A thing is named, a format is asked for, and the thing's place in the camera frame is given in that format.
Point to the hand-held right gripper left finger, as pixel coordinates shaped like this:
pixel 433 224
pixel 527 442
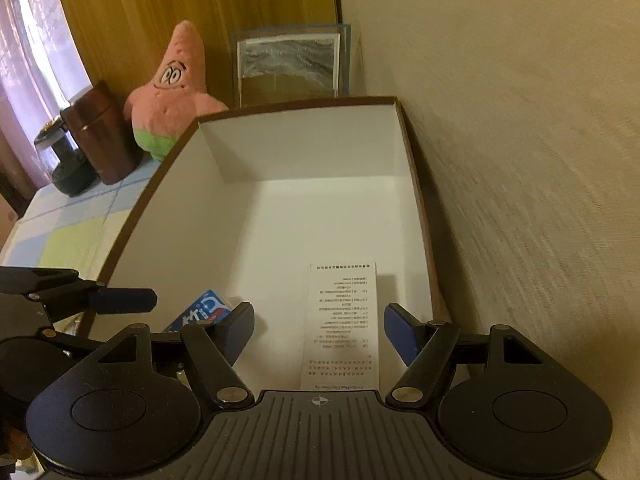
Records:
pixel 240 326

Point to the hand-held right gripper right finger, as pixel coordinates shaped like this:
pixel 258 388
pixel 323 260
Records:
pixel 400 331

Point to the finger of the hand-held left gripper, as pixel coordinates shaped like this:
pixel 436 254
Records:
pixel 125 299
pixel 75 344

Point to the brown box with white interior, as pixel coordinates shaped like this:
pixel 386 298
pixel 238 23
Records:
pixel 310 200

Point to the blue and white carton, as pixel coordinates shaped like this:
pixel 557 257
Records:
pixel 205 310

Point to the white paper receipt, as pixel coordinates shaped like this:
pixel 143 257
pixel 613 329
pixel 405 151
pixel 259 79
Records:
pixel 345 325

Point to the checked tablecloth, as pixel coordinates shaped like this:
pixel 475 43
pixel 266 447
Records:
pixel 75 230

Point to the black humidifier with clear dome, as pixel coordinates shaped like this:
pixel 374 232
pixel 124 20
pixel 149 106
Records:
pixel 65 170

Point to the brown cylindrical canister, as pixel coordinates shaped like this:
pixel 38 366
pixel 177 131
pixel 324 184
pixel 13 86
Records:
pixel 102 130

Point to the pink star plush toy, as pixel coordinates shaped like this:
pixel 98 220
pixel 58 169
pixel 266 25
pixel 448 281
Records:
pixel 170 105

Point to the pink sheer curtain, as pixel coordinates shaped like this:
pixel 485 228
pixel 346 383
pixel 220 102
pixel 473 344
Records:
pixel 35 60

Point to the framed picture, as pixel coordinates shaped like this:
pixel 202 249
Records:
pixel 287 65

